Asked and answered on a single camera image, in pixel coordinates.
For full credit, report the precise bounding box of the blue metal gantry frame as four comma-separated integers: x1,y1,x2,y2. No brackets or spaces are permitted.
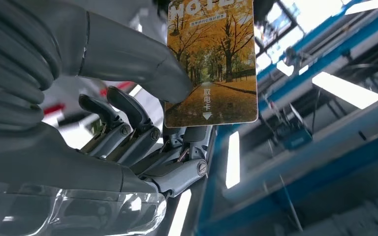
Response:
195,0,378,236

